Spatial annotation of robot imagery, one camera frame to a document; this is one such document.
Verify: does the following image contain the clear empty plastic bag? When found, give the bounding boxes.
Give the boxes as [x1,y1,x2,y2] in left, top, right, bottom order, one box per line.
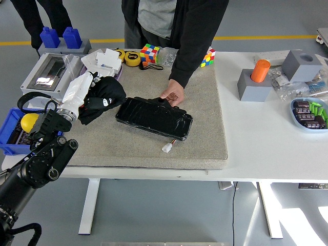
[62,53,87,86]

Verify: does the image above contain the grey two-slot base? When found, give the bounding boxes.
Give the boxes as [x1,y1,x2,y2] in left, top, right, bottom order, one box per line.
[37,37,92,55]

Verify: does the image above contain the grey under-table bracket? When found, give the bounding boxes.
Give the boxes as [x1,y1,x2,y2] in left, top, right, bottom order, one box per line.
[217,181,239,191]

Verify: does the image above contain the white plain plate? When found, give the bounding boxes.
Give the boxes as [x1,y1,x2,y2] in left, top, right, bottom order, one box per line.
[81,52,99,68]

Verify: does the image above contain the black glossy panel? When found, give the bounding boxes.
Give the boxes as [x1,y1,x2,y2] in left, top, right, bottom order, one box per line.
[115,96,194,142]

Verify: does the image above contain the bag of blue resistors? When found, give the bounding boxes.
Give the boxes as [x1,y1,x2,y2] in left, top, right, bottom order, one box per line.
[306,74,328,97]

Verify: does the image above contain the yellow tape measure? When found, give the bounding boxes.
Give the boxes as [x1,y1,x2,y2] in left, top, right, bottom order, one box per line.
[125,50,141,67]
[112,48,126,62]

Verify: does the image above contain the black strap loop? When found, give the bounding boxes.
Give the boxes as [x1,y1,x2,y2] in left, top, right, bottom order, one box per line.
[139,63,164,71]

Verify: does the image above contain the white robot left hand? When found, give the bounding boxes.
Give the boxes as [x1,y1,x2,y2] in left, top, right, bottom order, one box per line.
[60,71,113,115]

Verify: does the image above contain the grey block holding cylinder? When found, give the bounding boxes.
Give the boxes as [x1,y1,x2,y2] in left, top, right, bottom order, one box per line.
[237,68,274,103]

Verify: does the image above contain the grey-brown mat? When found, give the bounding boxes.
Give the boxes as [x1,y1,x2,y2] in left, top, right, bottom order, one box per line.
[56,50,229,170]

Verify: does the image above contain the black rag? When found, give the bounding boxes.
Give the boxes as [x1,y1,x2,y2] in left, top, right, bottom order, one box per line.
[78,76,128,126]

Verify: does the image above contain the white table leg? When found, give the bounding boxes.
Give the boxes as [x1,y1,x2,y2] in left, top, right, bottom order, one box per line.
[257,181,284,239]
[78,178,100,235]

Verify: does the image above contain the black table control box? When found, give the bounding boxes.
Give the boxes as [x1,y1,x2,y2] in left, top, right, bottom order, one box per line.
[298,183,328,190]

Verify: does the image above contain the grey block with round hole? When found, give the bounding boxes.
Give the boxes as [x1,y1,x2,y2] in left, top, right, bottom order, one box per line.
[281,50,323,83]

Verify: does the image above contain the light blue tray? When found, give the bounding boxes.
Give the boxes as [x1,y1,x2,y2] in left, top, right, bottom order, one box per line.
[289,96,328,133]

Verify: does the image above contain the orange cylinder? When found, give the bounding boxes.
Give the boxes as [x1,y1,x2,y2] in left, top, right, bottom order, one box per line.
[250,59,271,83]

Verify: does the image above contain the purple tray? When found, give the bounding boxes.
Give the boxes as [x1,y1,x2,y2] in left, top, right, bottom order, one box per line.
[79,64,124,80]

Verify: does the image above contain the white connector with wires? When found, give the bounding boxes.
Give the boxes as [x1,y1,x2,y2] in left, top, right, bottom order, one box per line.
[161,139,177,154]

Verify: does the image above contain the clear bag of metal parts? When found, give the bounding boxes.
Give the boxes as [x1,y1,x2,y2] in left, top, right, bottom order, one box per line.
[268,65,310,102]

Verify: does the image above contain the person in dark trousers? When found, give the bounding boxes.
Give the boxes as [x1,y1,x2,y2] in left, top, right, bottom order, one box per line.
[10,0,73,58]

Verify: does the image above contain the dark capacitor in bin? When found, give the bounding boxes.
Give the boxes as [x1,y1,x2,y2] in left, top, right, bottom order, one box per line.
[6,121,23,144]
[19,133,33,145]

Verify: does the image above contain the blue plastic bin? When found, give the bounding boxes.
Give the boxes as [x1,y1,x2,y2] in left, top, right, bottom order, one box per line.
[0,107,64,156]

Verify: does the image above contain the person's left hand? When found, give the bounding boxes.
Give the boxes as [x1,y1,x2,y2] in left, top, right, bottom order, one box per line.
[160,78,186,108]

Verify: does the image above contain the clear bag of screws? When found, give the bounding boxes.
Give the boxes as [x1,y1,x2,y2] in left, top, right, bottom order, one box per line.
[156,47,179,68]

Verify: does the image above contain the white plate with blue mark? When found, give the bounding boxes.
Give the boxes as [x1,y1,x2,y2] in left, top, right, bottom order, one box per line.
[96,48,122,70]

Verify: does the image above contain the colourful puzzle cube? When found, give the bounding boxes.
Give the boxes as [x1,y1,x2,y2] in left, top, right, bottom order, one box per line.
[139,43,160,66]
[199,47,216,69]

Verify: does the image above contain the black floor cable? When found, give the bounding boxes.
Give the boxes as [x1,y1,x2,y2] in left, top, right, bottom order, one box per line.
[231,181,236,246]

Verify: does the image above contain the yellow lemon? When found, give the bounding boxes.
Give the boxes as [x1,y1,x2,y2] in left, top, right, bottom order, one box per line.
[20,113,40,133]

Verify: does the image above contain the blue bottle-shaped block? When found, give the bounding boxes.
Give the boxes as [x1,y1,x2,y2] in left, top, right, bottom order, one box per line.
[39,26,61,49]
[62,26,83,49]

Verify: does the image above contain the grey electrical enclosure box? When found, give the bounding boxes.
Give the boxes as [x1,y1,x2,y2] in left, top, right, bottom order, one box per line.
[20,52,85,110]

